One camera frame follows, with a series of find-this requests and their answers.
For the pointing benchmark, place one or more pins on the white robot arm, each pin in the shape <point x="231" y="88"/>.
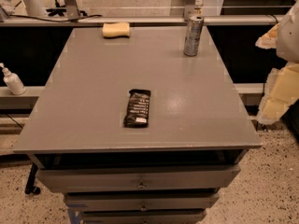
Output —
<point x="288" y="36"/>

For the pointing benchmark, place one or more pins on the black rxbar chocolate bar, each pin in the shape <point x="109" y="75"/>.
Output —
<point x="138" y="109"/>

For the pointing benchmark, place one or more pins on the bottom grey drawer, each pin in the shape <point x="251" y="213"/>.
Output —
<point x="147" y="217"/>

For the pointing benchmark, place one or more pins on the black caster leg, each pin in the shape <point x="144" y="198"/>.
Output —
<point x="30" y="187"/>

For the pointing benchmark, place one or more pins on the white pump bottle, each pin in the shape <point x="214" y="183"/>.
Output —
<point x="12" y="81"/>

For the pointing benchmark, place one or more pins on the top grey drawer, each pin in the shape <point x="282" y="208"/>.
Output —
<point x="133" y="179"/>

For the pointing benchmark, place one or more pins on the middle grey drawer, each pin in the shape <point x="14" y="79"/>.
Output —
<point x="141" y="201"/>

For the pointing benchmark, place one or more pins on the grey drawer cabinet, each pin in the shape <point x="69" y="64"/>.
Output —
<point x="133" y="131"/>

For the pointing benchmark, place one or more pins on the grey drawer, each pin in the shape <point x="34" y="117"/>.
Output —
<point x="141" y="201"/>
<point x="133" y="179"/>
<point x="147" y="217"/>

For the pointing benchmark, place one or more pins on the grey metal frame post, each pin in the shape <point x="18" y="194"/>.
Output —
<point x="72" y="9"/>

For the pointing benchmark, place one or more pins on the yellow sponge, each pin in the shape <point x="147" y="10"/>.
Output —
<point x="111" y="30"/>

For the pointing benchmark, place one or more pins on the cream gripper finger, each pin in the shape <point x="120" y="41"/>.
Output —
<point x="281" y="91"/>
<point x="269" y="39"/>

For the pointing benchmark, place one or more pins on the silver redbull can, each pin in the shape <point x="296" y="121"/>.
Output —
<point x="193" y="33"/>

